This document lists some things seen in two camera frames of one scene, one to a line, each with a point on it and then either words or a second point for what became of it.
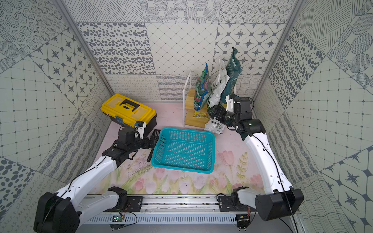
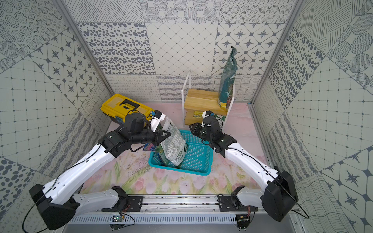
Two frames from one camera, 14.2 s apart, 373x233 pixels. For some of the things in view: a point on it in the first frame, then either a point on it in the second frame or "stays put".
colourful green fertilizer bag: [203, 87] → [160, 149]
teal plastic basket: [185, 150] stays put
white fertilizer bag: [218, 85] → [175, 146]
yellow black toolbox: [127, 112] stays put
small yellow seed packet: [199, 114] stays put
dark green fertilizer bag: [233, 69] stays put
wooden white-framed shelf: [189, 103] stays put
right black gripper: [214, 111] → [196, 128]
